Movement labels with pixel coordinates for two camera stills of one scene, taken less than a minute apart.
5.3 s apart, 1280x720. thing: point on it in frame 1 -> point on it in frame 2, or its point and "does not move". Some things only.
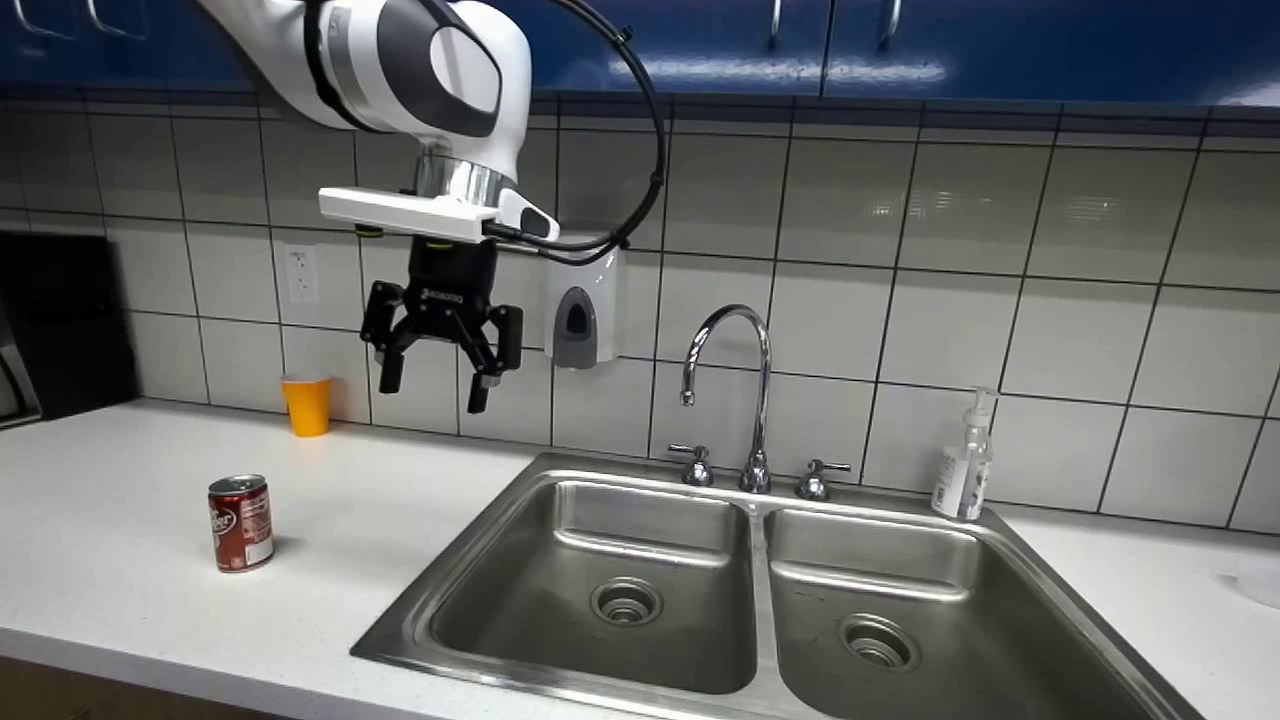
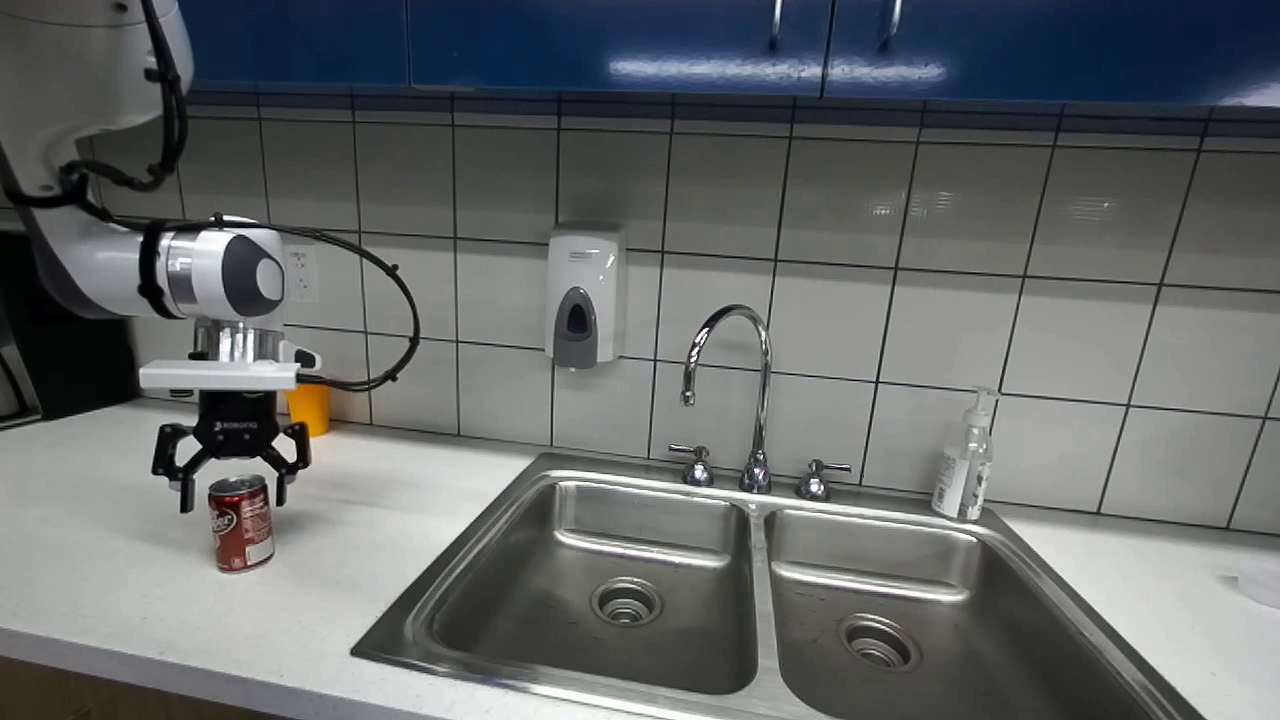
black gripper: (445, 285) -> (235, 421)
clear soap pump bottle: (963, 479) does not move
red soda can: (241, 522) does not move
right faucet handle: (812, 484) does not move
